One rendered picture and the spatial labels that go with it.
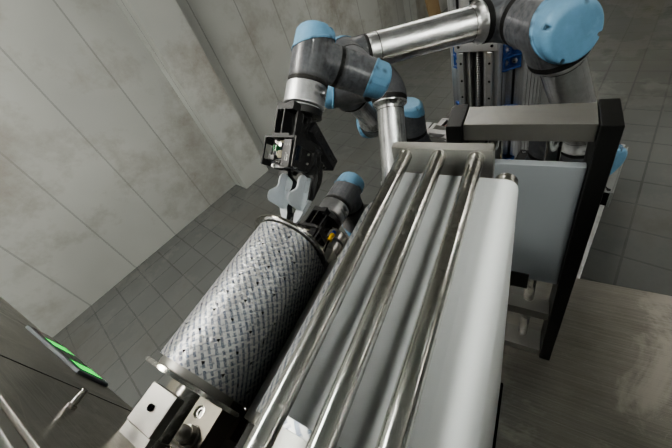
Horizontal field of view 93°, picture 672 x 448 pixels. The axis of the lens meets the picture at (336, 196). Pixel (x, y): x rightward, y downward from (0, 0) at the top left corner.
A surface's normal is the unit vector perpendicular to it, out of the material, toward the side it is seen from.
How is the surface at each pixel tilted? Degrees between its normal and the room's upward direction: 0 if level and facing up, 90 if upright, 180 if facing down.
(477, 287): 0
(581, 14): 83
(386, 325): 0
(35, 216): 90
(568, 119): 0
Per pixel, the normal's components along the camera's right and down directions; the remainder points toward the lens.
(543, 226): -0.43, 0.69
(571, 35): 0.11, 0.52
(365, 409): -0.29, -0.72
